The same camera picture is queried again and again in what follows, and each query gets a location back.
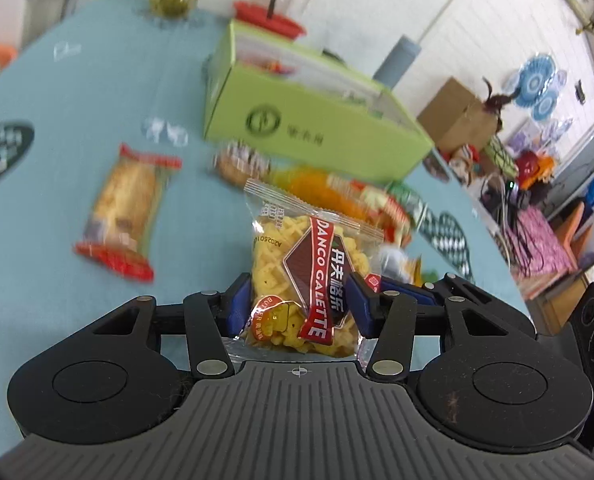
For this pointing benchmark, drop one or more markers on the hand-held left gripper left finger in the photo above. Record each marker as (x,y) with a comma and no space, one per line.
(237,305)

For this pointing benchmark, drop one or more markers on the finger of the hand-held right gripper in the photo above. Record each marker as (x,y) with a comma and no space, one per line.
(424,296)

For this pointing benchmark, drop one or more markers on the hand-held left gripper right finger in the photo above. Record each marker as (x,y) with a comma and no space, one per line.
(362,310)

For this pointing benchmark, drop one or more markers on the clear waffle packet red label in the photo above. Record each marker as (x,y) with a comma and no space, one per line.
(297,260)

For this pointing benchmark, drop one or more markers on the clear red-ended pastry packet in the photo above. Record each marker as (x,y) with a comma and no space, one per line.
(122,200)

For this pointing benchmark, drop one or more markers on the green cardboard box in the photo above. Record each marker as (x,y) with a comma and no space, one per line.
(317,120)

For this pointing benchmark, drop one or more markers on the green and red snack packet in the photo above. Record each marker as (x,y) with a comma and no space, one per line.
(402,205)

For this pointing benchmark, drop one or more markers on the orange chair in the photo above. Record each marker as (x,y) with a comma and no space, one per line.
(572,230)

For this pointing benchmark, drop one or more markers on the pink patterned cloth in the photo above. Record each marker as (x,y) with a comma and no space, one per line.
(539,242)

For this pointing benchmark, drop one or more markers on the yellow snack packet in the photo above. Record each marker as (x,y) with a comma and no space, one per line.
(317,185)

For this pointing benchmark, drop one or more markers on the patterned stuffed toy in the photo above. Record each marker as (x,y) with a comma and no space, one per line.
(464,162)

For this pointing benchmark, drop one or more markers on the brown biscuit packet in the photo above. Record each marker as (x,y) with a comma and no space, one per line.
(237,165)

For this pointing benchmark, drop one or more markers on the light green container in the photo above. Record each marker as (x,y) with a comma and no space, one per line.
(502,155)

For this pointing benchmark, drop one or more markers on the orange cloth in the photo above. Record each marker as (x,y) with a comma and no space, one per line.
(547,167)

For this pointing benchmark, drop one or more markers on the brown cardboard box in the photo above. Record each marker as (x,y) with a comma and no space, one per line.
(457,115)

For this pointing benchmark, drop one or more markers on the dark purple plant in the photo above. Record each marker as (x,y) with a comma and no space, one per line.
(499,95)

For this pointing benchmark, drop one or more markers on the medium blue paper fan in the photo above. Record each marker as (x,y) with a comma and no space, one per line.
(547,105)

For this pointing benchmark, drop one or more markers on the grey thermos bottle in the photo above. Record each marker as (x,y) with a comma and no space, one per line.
(397,62)

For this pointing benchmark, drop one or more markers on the large blue paper fan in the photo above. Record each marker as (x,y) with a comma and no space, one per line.
(537,80)

